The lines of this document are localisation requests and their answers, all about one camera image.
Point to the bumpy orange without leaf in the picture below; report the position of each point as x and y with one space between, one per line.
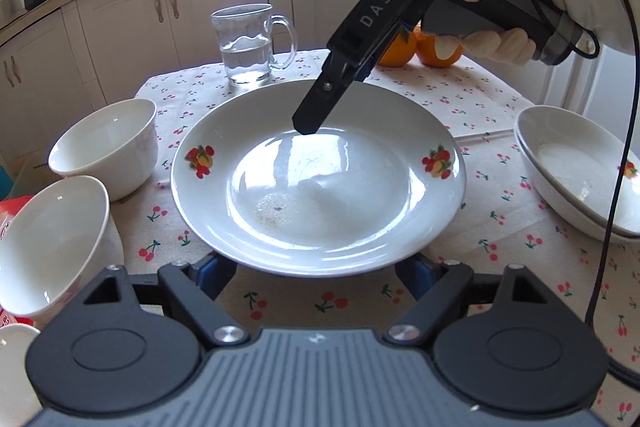
435 51

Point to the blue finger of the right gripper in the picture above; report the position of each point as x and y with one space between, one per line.
325 91

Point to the cherry print tablecloth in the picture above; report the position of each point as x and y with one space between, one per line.
502 219

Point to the orange with green leaf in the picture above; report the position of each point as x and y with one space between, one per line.
400 51

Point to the glass mug with water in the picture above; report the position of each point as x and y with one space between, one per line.
244 35

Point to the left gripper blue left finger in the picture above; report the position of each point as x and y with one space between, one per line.
190 291

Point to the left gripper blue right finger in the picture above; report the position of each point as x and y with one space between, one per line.
438 290

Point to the white kitchen cabinets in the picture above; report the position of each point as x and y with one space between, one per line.
67 58

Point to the white plate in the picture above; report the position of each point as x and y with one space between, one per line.
378 182
582 180
541 124

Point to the white floral bowl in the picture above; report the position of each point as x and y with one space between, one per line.
19 403
117 145
56 244

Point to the red printed cardboard box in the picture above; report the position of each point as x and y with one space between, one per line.
8 210

